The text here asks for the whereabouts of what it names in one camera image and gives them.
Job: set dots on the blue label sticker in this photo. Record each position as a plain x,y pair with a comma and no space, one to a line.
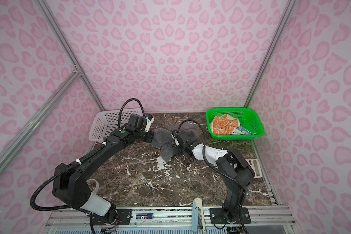
144,216

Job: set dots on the right corner aluminium post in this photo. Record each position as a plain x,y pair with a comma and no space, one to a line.
289,10

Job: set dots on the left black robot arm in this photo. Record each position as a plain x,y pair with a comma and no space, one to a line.
72,188

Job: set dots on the green plastic basket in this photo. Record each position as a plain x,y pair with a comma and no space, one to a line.
247,117

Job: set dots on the clear tape roll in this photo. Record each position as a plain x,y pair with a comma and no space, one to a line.
93,185

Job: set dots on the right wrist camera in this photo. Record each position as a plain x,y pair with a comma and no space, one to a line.
174,136

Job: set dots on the grey towel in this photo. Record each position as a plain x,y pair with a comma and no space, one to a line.
187,130

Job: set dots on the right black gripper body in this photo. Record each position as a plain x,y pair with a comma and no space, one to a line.
180,150

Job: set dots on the teal patterned towel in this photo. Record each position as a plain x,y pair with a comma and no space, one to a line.
241,131

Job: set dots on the beige clamp handle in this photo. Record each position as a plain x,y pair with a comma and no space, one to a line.
198,221

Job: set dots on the white plastic basket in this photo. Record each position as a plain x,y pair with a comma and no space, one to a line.
106,122

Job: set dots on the corner aluminium post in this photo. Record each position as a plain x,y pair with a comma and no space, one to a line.
289,10
66,46

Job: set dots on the pink white calculator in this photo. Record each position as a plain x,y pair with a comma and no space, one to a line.
255,165

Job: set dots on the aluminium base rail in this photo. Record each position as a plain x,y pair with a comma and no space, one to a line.
178,220

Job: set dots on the orange patterned towel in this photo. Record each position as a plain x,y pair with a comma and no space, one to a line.
224,125

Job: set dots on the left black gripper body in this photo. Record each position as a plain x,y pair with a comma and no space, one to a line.
147,136

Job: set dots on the left corner aluminium post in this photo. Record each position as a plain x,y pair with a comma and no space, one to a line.
66,46

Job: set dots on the left diagonal aluminium strut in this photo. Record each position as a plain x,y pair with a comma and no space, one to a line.
10,152

